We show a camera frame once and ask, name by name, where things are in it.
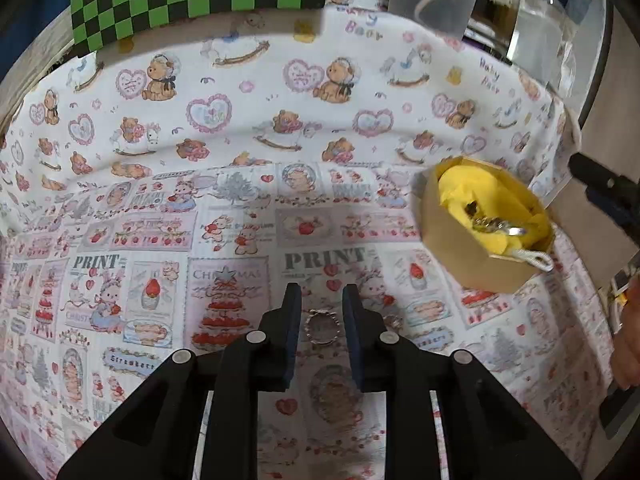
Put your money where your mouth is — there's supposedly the wooden cabinet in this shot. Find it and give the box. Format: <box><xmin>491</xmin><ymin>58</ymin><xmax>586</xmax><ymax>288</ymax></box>
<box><xmin>575</xmin><ymin>10</ymin><xmax>640</xmax><ymax>286</ymax></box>

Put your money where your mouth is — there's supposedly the gold octagonal box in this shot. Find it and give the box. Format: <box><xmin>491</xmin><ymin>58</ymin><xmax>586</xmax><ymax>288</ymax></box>
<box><xmin>411</xmin><ymin>156</ymin><xmax>556</xmax><ymax>295</ymax></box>

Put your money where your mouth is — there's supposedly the teddy bear print cloth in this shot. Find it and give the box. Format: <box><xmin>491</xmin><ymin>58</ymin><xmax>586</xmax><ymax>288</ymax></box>
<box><xmin>0</xmin><ymin>0</ymin><xmax>583</xmax><ymax>241</ymax></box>

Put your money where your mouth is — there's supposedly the strawberry print cloth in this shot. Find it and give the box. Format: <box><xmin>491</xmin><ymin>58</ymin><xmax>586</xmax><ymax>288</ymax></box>
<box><xmin>0</xmin><ymin>160</ymin><xmax>621</xmax><ymax>480</ymax></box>

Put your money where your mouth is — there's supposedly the ornate silver ring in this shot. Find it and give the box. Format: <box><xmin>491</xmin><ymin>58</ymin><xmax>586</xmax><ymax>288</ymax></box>
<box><xmin>303</xmin><ymin>308</ymin><xmax>342</xmax><ymax>346</ymax></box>

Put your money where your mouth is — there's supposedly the person's right hand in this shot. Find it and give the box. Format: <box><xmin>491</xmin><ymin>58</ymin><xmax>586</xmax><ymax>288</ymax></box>
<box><xmin>613</xmin><ymin>276</ymin><xmax>640</xmax><ymax>392</ymax></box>

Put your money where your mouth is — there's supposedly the clear spray bottle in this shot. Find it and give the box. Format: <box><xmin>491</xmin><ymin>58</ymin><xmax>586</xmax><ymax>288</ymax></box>
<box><xmin>505</xmin><ymin>0</ymin><xmax>576</xmax><ymax>96</ymax></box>

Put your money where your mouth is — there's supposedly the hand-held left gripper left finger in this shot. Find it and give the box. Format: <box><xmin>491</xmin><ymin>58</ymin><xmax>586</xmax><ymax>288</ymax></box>
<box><xmin>57</xmin><ymin>282</ymin><xmax>303</xmax><ymax>480</ymax></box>

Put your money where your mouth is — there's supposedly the yellow tissue paper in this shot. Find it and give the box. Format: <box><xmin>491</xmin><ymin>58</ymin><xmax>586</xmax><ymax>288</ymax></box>
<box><xmin>436</xmin><ymin>160</ymin><xmax>551</xmax><ymax>256</ymax></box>

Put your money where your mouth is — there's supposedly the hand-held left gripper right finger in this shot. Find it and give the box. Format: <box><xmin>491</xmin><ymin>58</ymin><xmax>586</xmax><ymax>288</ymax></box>
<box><xmin>342</xmin><ymin>283</ymin><xmax>583</xmax><ymax>480</ymax></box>

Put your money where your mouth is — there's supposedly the white cord loop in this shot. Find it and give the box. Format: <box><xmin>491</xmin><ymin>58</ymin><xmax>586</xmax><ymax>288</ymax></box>
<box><xmin>512</xmin><ymin>247</ymin><xmax>555</xmax><ymax>273</ymax></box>

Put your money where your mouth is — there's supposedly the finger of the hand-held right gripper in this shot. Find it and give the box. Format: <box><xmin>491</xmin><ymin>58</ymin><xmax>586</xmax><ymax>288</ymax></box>
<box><xmin>570</xmin><ymin>152</ymin><xmax>640</xmax><ymax>206</ymax></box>
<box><xmin>586</xmin><ymin>187</ymin><xmax>640</xmax><ymax>247</ymax></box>

